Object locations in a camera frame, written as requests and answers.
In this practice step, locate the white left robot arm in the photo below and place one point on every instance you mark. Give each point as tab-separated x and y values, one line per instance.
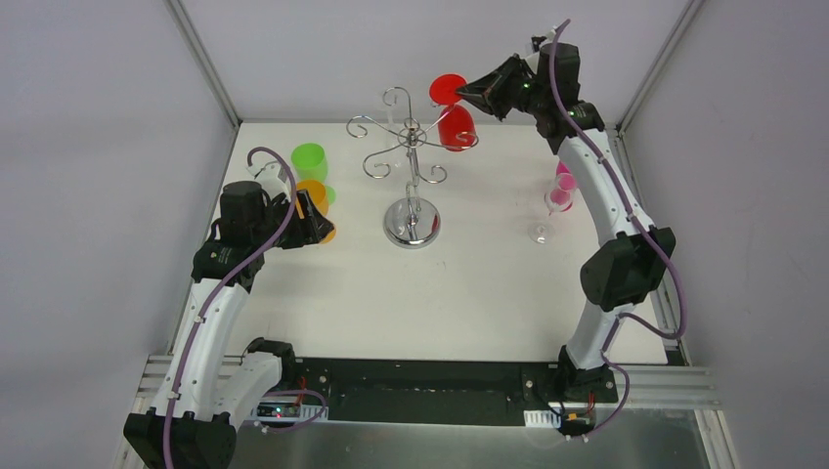
194	418

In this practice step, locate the chrome wine glass rack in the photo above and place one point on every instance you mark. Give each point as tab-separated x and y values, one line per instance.
411	222

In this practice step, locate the orange plastic wine glass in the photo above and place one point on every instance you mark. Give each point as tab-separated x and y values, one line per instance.
319	195

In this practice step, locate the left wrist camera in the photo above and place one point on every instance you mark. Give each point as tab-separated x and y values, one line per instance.
271	176

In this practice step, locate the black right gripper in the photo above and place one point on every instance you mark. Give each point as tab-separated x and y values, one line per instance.
506	83

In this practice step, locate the green plastic wine glass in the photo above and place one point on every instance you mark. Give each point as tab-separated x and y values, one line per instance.
310	162

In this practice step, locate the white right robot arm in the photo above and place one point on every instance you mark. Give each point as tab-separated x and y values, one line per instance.
630	260

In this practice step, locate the magenta plastic wine glass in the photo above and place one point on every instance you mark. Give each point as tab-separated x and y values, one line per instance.
562	193

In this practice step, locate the clear wine glass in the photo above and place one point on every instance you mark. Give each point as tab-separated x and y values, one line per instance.
542	230
389	103

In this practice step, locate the red plastic wine glass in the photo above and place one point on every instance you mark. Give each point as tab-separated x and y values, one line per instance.
455	124

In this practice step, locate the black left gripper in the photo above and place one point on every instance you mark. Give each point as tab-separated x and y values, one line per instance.
297	216

